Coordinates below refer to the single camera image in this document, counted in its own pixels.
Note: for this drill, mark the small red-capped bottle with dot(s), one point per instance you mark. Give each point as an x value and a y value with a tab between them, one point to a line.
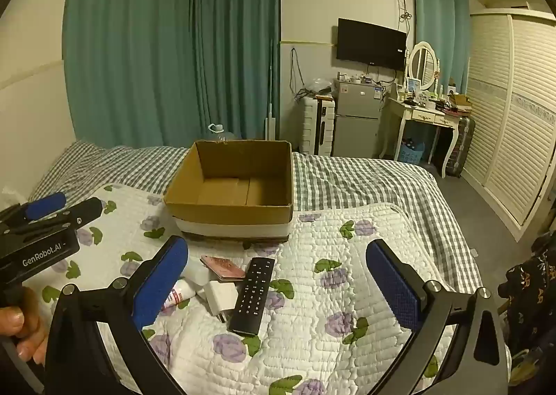
180	293

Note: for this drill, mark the white dressing table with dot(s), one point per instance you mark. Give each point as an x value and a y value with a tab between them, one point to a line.
417	114

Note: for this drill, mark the white plastic bottle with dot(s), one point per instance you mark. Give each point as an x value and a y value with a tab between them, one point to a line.
195	273

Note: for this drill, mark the white floral quilt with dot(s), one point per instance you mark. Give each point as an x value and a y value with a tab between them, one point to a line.
304	325

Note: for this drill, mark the dark floral garment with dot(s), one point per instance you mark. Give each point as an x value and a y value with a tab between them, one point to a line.
532	299

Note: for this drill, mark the white mop pole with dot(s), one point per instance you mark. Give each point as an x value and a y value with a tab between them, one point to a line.
269	117

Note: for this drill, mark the cardboard box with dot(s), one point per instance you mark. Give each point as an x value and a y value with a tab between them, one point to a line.
230	212

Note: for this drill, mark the clear plastic bag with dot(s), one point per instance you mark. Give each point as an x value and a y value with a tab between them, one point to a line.
319	85

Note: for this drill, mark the blue basket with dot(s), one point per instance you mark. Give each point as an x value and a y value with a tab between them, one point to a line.
411	154

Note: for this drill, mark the dark silver suitcase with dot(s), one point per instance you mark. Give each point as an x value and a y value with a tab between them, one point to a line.
458	147

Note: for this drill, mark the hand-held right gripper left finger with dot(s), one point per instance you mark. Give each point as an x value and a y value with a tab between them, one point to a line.
160	286

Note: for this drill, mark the white louvered wardrobe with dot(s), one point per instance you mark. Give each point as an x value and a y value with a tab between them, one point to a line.
508	117

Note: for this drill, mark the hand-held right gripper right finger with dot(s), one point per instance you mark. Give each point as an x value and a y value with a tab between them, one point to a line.
395	286

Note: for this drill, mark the clear water jug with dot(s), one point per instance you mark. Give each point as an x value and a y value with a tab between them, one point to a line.
219	133

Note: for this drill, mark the narrow teal curtain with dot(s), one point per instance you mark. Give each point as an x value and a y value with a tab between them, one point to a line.
438	30

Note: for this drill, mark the person's left hand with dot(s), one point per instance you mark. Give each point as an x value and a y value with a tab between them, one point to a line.
17	327

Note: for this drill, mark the grey checked bedsheet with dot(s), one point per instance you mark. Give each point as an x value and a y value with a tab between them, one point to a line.
347	177

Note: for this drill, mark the oval white vanity mirror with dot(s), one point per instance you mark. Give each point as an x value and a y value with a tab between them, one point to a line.
423	62

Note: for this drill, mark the wide teal curtain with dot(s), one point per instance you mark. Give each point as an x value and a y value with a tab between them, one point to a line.
126	51

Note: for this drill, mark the black remote control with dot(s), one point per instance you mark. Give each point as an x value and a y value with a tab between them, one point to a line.
252	295

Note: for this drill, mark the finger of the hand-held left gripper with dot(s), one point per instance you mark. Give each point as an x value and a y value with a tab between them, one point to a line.
84	209
43	205

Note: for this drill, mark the black wall television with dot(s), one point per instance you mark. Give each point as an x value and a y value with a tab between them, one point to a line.
371	44

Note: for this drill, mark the silver small fridge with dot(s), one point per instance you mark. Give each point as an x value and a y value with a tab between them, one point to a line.
356	117

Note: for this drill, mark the white charger plug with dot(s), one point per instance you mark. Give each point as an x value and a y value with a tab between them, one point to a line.
219	296

